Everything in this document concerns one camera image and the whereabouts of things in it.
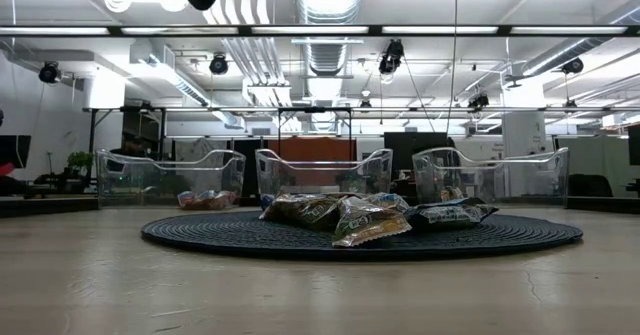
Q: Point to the blue green granola bar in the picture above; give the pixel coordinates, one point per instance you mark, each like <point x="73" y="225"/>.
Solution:
<point x="207" y="200"/>

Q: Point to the green brown granola bar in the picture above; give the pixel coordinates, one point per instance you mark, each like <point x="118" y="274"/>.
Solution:
<point x="188" y="201"/>

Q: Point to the brown blue snack bag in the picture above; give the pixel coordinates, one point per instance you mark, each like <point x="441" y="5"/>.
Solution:
<point x="451" y="194"/>

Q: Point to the blue brown granola bar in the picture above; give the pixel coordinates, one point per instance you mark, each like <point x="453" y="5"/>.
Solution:
<point x="305" y="210"/>

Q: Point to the green orange granola bar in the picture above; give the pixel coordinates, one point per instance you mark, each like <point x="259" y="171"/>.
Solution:
<point x="367" y="222"/>

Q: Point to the black ceiling spotlight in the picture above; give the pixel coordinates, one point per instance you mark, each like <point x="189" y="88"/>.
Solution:
<point x="49" y="72"/>
<point x="391" y="57"/>
<point x="572" y="65"/>
<point x="218" y="64"/>
<point x="477" y="101"/>

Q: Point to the white pillar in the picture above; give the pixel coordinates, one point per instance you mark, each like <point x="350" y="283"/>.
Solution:
<point x="104" y="87"/>
<point x="523" y="135"/>

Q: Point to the orange partition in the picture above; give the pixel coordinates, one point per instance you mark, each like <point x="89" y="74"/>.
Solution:
<point x="300" y="147"/>

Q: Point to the clear plastic bin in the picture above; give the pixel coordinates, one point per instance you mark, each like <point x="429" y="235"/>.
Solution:
<point x="525" y="180"/>
<point x="280" y="175"/>
<point x="125" y="185"/>

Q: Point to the small green potted plant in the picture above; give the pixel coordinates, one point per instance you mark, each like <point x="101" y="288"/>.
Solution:
<point x="80" y="161"/>

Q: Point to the green divider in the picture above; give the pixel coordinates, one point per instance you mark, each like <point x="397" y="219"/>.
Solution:
<point x="600" y="155"/>

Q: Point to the dark round plate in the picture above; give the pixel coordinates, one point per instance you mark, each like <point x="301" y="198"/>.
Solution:
<point x="210" y="235"/>

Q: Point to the black office chair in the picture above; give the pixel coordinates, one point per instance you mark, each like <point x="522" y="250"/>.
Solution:
<point x="590" y="186"/>

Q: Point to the silver ventilation duct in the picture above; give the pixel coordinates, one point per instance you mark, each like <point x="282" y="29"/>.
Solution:
<point x="327" y="0"/>

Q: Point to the black aluminium rig frame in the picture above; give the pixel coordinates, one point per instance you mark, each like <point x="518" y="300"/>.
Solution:
<point x="50" y="206"/>

